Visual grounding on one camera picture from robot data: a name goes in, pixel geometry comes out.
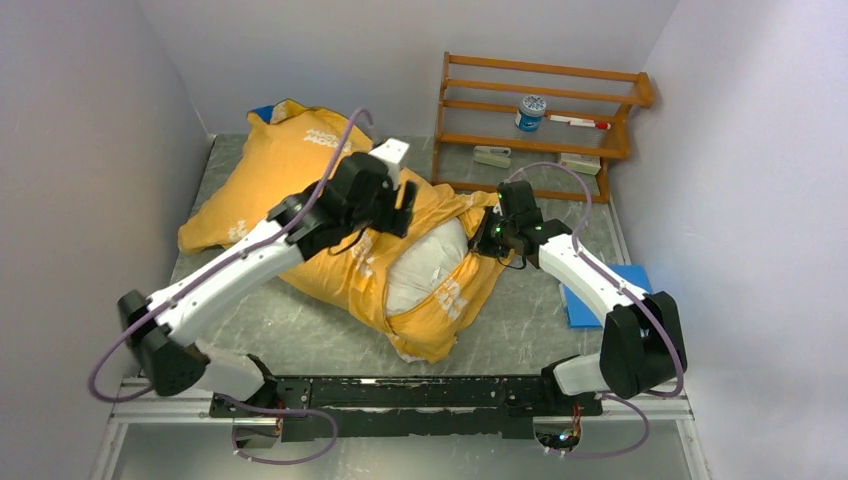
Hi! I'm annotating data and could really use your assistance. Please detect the red and white marker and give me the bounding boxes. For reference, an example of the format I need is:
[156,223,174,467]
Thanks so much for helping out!
[547,114,611,130]

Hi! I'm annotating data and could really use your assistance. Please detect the blue round jar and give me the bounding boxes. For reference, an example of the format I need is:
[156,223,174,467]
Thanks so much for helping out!
[514,94,547,132]

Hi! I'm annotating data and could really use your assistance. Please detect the blue and orange pillowcase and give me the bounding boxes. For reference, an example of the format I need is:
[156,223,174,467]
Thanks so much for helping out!
[177,100,504,363]

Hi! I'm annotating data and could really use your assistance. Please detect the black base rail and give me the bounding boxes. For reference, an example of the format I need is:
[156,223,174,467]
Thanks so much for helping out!
[209,375,604,444]

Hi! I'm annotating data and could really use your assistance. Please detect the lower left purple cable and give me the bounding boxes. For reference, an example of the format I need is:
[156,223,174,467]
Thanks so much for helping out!
[218,396,339,467]

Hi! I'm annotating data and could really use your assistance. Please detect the white pillow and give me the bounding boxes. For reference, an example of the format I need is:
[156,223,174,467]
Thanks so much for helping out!
[384,218,468,317]

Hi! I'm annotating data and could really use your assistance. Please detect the blue foam pad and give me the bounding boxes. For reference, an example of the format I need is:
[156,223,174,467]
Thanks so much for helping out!
[560,264,653,330]

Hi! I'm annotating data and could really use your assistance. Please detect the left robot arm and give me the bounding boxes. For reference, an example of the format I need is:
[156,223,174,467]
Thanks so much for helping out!
[119,139,417,416]

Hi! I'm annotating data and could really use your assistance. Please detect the small white box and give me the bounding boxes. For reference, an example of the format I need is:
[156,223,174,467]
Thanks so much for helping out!
[559,153,601,176]

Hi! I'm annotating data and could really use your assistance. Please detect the orange wooden rack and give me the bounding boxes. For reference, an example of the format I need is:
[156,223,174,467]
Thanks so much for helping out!
[430,52,655,204]

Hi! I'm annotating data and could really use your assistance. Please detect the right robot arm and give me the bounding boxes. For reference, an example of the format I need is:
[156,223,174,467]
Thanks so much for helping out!
[469,181,687,414]

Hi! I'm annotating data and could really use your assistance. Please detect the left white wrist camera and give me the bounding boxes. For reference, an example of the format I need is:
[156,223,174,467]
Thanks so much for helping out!
[368,138,410,191]

